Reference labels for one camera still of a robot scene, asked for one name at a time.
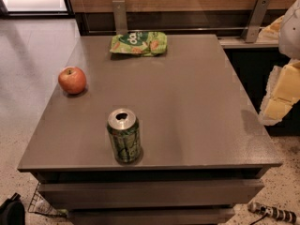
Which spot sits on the lower grey drawer front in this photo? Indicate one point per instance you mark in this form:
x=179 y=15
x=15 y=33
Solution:
x=153 y=217

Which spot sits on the white power strip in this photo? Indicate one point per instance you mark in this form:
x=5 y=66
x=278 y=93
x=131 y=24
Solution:
x=273 y=212

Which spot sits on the green soda can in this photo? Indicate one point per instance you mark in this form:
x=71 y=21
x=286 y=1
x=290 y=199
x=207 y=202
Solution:
x=124 y=133

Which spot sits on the metal wall bracket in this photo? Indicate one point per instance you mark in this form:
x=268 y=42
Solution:
x=120 y=16
x=251 y=31

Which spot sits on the right metal wall bracket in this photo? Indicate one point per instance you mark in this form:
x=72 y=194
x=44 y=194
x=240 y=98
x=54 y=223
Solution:
x=251 y=31

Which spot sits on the grey drawer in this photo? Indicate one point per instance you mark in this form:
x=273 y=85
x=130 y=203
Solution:
x=153 y=217
x=150 y=194

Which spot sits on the wire basket on floor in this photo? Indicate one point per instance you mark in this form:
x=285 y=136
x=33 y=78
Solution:
x=39 y=206

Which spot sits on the upper grey drawer front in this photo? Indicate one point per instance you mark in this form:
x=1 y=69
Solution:
x=150 y=194

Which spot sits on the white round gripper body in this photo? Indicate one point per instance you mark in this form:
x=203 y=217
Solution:
x=291 y=35

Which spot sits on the yellow white gripper finger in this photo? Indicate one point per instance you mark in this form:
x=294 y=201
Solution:
x=271 y=31
x=282 y=92

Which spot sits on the black bag on floor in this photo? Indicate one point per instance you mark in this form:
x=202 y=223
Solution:
x=12 y=211

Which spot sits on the red apple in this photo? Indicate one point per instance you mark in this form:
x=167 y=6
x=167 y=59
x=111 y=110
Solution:
x=72 y=80

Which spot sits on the left metal wall bracket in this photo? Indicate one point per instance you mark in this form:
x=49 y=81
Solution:
x=120 y=16

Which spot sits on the green rice chip bag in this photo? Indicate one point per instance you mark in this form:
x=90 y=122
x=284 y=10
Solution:
x=140 y=43

